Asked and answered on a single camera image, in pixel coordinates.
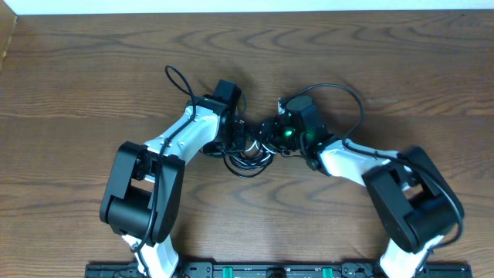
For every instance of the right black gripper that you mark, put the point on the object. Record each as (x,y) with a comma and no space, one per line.
(271,126)

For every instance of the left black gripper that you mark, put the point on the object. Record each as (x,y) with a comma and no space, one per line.
(242,132)

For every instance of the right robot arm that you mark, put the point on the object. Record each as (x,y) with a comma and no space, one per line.
(413,201)

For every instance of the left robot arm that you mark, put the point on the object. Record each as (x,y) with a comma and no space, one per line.
(143,193)

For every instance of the cardboard box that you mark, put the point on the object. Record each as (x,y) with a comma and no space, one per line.
(8,21)

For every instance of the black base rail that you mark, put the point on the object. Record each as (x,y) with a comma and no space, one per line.
(214,270)

